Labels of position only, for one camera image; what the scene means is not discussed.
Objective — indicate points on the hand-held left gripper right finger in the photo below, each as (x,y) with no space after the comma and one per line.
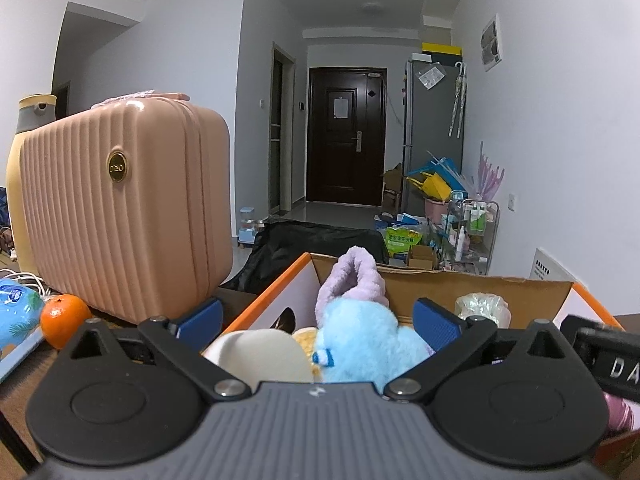
(435,327)

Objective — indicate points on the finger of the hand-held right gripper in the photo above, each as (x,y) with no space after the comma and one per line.
(570,325)

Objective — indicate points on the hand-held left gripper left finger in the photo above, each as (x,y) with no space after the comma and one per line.
(200,327)

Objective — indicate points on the orange cardboard box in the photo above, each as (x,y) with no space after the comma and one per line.
(450,285)

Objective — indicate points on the pink satin scrunchie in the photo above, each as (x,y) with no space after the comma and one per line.
(620,412)

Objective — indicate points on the iridescent plastic wrap ball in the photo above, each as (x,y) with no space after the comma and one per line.
(482,310)

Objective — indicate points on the yellow white sheep plush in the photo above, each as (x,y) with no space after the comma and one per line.
(260,355)

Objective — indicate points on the light blue plush toy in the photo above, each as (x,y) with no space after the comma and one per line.
(365,335)

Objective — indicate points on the purple fluffy slipper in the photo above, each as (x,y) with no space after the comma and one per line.
(355,272)

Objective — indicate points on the small open cardboard box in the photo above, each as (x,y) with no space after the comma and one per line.
(422,257)

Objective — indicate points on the green printed bag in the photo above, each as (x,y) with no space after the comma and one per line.
(402,241)

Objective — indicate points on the pink bin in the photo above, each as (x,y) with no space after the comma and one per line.
(436,210)

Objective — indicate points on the pink ribbed suitcase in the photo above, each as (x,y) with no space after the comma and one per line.
(130,210)

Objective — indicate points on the orange fruit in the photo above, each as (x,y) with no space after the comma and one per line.
(62,320)

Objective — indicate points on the blue yellow bags pile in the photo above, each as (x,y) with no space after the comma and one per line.
(435,180)

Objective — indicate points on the brown cardboard box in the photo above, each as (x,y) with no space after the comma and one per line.
(392,185)

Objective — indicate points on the blue tissue pack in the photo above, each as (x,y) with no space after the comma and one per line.
(17,315)

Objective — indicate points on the dark brown door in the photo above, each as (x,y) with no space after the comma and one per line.
(345,160)

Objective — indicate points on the grey refrigerator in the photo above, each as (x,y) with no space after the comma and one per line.
(430,125)

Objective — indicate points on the hanging folded umbrella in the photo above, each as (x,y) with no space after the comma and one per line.
(459,100)

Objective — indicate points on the white paper notice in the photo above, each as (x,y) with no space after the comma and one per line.
(340,109)

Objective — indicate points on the clear plastic pouch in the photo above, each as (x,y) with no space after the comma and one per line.
(431,77)

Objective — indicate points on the yellow thermos jug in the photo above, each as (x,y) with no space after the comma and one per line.
(35,115)

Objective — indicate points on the yellow black box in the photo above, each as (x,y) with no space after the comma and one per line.
(442,50)

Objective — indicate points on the wall socket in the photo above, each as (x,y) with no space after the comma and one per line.
(512,202)

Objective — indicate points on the wall electric panel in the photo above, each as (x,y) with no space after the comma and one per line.
(491,42)

